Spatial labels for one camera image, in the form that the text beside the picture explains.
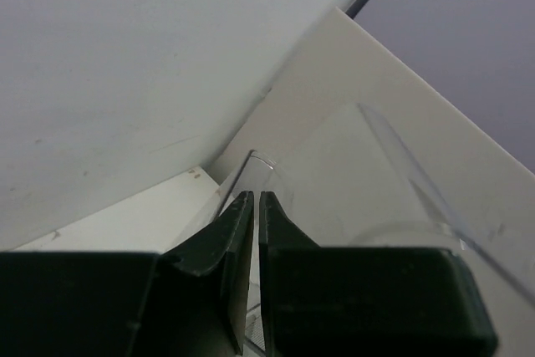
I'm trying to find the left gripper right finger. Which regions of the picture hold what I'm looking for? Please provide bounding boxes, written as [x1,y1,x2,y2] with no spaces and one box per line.
[258,191,499,356]

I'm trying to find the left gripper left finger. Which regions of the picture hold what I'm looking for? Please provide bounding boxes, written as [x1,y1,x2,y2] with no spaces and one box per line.
[1,191,254,356]

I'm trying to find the clear acrylic box cover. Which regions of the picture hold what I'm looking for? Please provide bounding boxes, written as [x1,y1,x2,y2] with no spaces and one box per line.
[175,101,535,357]

